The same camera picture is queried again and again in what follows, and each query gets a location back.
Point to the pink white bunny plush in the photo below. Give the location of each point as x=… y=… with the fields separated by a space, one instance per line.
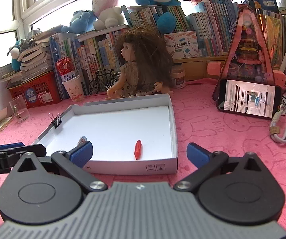
x=108 y=14

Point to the pink bunny table cloth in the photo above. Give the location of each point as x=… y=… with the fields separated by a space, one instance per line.
x=197 y=120

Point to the white paper cup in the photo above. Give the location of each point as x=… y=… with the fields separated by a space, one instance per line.
x=74 y=89

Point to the brown haired doll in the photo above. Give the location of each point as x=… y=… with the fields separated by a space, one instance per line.
x=147 y=68

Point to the white cardboard box tray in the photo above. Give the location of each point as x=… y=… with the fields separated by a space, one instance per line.
x=113 y=127

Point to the small lidded jar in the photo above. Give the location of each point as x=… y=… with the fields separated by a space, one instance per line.
x=178 y=77

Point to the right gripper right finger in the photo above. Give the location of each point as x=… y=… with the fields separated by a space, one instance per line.
x=238 y=190

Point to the small blue bear plush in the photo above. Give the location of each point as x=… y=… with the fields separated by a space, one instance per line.
x=81 y=22

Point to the red plastic crate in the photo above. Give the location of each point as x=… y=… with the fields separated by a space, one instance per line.
x=39 y=91

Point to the black binder clip on tray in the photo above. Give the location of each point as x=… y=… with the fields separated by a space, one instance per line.
x=55 y=120

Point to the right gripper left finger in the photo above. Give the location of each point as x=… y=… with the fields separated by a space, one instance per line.
x=40 y=191

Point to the pink triangular dollhouse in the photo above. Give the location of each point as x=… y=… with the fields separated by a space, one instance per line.
x=248 y=58

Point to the red crayon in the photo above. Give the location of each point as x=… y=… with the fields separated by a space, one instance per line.
x=137 y=150

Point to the red beer can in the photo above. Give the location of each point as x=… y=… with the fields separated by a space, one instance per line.
x=66 y=69

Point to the stack of books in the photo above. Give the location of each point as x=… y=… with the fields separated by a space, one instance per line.
x=35 y=55

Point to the clear acrylic block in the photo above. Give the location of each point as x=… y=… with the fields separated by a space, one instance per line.
x=19 y=108

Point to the blue white plush on books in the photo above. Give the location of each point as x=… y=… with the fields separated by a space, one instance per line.
x=15 y=52

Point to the smartphone playing video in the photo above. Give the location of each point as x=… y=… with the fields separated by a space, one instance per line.
x=248 y=98

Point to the white illustrated box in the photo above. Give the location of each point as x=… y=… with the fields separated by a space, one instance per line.
x=182 y=45

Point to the miniature black bicycle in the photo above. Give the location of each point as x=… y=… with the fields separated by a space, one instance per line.
x=103 y=80

